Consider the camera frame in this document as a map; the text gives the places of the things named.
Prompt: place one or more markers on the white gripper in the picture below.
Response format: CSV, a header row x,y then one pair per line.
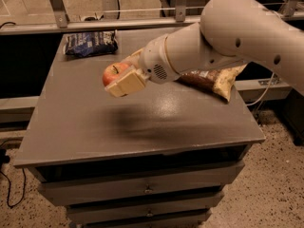
x,y
153,60

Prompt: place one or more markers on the middle grey drawer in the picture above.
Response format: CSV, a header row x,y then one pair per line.
x,y
145,206

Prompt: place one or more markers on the grey drawer cabinet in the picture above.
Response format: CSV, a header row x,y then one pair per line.
x,y
78,132

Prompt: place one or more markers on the metal frame rail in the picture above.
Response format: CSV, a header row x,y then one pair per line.
x,y
68,16

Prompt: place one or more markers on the blue chip bag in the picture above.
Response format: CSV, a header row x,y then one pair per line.
x,y
86,44

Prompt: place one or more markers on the red apple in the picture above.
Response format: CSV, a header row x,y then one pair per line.
x,y
113,71

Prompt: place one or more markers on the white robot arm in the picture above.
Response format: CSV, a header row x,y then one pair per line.
x,y
230,33

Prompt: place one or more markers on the grey drawer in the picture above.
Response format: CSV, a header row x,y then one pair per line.
x,y
65,193
145,206
157,221

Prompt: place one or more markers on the top grey drawer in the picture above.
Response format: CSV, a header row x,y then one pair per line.
x,y
65,193

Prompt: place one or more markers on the brown yellow chip bag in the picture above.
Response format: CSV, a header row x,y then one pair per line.
x,y
218,81

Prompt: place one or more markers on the bottom grey drawer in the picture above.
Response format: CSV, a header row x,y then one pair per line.
x,y
157,221

